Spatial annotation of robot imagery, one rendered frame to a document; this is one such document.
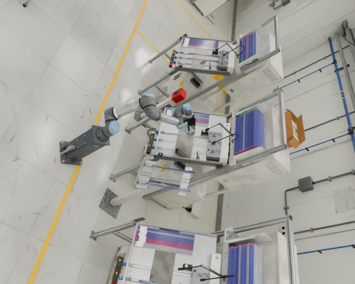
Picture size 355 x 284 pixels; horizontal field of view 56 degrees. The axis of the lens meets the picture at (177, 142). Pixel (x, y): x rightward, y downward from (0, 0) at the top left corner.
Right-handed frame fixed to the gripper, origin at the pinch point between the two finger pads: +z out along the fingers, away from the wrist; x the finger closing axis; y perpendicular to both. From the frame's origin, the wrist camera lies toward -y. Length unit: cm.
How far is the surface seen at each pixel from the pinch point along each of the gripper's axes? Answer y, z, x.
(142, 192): -44, 20, -66
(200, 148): 10.6, 13.6, -14.8
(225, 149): 36.3, 11.3, -17.8
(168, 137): -24.3, 5.6, -5.3
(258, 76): 69, 27, 113
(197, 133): 4.9, 12.3, 5.5
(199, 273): 24, 8, -146
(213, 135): 23.7, 9.1, -1.1
